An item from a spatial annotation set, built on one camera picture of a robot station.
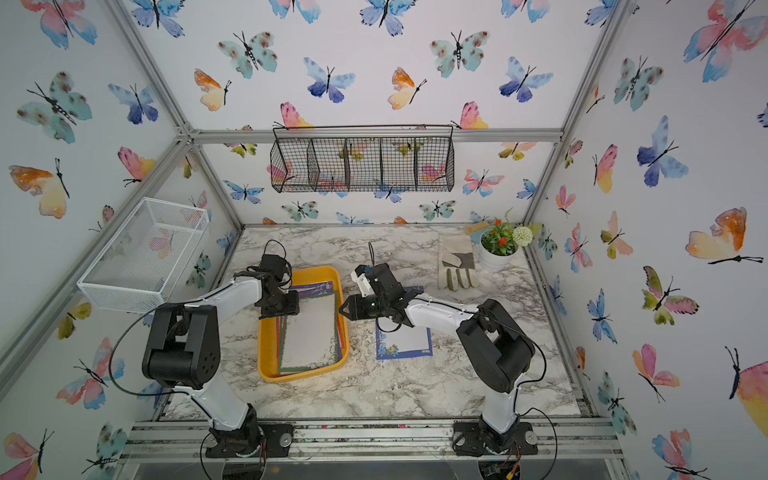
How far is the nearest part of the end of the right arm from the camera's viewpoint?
67 centimetres

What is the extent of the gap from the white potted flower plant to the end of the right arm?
0.41 metres

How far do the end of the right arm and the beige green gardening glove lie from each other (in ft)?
1.11

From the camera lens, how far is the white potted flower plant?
0.98m

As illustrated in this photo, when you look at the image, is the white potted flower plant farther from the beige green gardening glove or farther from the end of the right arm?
the end of the right arm

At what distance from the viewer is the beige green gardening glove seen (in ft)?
3.46

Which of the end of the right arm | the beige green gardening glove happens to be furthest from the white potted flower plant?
the end of the right arm

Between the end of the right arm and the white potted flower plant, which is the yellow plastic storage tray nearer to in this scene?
the end of the right arm
